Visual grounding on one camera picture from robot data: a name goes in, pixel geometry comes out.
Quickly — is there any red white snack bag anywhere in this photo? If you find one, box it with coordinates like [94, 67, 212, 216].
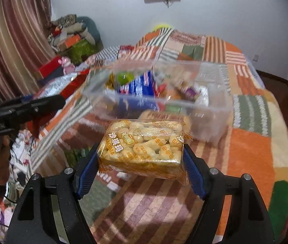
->
[28, 68, 89, 138]

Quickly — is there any gold silver snack packet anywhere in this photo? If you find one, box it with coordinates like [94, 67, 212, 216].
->
[105, 73, 116, 90]

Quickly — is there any green jelly cup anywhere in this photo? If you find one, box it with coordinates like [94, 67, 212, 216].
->
[116, 71, 135, 85]

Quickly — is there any yellow sachima pastry pack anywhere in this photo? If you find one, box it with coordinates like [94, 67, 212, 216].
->
[97, 119, 193, 185]

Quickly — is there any blue Japanese biscuit bag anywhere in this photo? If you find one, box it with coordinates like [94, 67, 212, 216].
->
[118, 70, 159, 119]

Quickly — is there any brown cake pack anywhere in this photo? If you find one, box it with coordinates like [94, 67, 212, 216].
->
[139, 110, 191, 133]

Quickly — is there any orange crispy snack clear bag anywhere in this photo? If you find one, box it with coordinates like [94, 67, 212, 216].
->
[158, 83, 182, 100]

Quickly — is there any clear wafer pack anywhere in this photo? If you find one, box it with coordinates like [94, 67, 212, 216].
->
[174, 80, 209, 106]

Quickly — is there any person's left hand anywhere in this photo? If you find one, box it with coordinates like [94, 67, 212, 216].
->
[0, 135, 11, 186]

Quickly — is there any red gift box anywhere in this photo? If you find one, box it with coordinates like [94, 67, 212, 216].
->
[38, 55, 62, 79]

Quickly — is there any pink plush toy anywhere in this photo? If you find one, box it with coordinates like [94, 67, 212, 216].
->
[59, 57, 75, 75]

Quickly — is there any orange flat box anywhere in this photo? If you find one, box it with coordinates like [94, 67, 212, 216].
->
[57, 34, 81, 51]

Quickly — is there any green cardboard box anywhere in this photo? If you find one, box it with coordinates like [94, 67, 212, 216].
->
[67, 39, 98, 65]

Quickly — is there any red striped curtain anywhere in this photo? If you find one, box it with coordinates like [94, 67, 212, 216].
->
[0, 0, 55, 100]

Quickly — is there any grey stuffed pillow pile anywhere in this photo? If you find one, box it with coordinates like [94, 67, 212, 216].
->
[47, 14, 101, 52]

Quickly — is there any clear plastic storage bin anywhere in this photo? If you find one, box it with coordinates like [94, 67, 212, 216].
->
[83, 60, 232, 144]

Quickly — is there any yellow chair back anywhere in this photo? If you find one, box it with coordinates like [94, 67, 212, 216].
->
[152, 23, 172, 32]

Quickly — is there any white wall socket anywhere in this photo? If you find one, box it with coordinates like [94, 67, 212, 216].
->
[253, 54, 259, 62]

